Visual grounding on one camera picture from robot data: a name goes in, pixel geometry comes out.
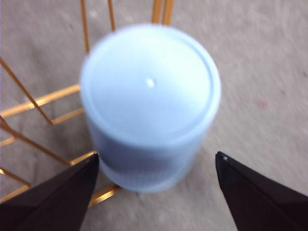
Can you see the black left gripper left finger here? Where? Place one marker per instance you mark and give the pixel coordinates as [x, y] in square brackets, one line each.
[53, 207]

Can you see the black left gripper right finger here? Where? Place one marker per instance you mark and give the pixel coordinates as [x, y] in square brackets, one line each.
[260, 204]

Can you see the blue ribbed plastic cup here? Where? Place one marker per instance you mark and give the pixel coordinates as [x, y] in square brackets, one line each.
[149, 96]

